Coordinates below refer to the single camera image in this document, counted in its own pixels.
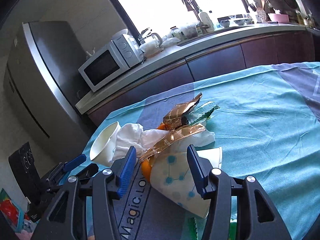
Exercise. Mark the green cartoon snack wrapper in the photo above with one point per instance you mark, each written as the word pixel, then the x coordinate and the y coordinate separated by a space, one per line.
pixel 206 228

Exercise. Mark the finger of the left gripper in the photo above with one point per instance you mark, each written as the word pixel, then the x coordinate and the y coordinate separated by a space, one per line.
pixel 72 164

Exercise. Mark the large white tissue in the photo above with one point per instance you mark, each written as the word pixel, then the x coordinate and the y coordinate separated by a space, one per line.
pixel 135 135

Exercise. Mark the plain white paper cup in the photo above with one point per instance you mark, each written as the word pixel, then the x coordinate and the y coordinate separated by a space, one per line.
pixel 102 150

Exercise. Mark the small white tissue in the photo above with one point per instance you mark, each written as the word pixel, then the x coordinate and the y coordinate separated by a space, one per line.
pixel 198 140

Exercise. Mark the white dish soap bottle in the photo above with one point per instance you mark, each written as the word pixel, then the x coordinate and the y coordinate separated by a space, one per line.
pixel 206 21

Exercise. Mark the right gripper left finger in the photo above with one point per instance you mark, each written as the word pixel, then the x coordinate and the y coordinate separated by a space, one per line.
pixel 108 185

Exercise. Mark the blue dotted paper cup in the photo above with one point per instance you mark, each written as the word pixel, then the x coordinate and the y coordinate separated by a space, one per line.
pixel 171 176

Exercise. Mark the curved orange peel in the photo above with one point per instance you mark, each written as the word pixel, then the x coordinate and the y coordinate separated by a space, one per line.
pixel 146 169

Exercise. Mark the small orange peel piece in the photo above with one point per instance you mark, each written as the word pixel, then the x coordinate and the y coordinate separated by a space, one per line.
pixel 162 126

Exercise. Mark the pink basin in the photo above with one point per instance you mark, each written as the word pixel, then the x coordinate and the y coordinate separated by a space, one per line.
pixel 280 18

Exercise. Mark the kitchen faucet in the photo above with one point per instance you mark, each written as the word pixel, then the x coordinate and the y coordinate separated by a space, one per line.
pixel 189 6

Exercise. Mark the grey double door refrigerator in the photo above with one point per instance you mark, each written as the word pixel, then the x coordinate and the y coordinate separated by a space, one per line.
pixel 43 86

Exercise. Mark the black hanging frying pan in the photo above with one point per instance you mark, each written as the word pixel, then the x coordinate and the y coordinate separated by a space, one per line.
pixel 292 4

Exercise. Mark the clear green snack wrapper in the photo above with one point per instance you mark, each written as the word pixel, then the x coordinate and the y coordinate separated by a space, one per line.
pixel 202 113

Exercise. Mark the kitchen counter with cabinets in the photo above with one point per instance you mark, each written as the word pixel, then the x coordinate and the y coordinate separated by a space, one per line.
pixel 217 54

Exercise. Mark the glass electric kettle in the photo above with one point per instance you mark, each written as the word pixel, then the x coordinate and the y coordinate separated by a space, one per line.
pixel 150 43

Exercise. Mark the white microwave oven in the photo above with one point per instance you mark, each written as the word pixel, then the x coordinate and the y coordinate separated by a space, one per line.
pixel 114 59

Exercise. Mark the teal grey tablecloth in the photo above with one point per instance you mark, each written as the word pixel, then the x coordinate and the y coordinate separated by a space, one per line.
pixel 267 125

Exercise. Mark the large kitchen window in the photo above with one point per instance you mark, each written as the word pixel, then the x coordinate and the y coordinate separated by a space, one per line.
pixel 161 15

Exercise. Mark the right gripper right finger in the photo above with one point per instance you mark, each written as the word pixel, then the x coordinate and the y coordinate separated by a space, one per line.
pixel 212 184

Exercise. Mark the brown foil snack wrapper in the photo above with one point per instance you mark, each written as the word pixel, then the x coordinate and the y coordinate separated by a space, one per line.
pixel 178 127

